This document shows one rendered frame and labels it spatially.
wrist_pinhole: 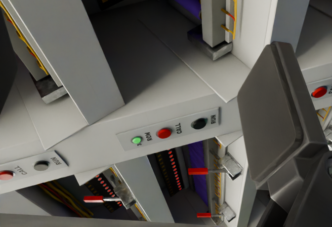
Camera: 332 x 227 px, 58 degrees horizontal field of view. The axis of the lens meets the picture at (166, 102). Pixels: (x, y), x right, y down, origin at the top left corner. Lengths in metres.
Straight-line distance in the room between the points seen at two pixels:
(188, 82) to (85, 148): 0.14
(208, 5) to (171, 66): 0.09
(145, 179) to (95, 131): 0.18
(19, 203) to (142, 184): 0.18
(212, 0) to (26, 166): 0.28
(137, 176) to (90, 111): 0.18
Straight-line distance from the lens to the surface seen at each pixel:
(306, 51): 0.38
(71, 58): 0.27
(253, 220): 1.00
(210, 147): 0.57
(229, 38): 0.34
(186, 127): 0.36
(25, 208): 0.54
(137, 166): 0.45
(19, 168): 0.40
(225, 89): 0.33
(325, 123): 0.62
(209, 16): 0.32
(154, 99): 0.33
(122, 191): 0.56
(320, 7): 0.44
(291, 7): 0.30
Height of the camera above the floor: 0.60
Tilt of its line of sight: 1 degrees down
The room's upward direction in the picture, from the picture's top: 105 degrees counter-clockwise
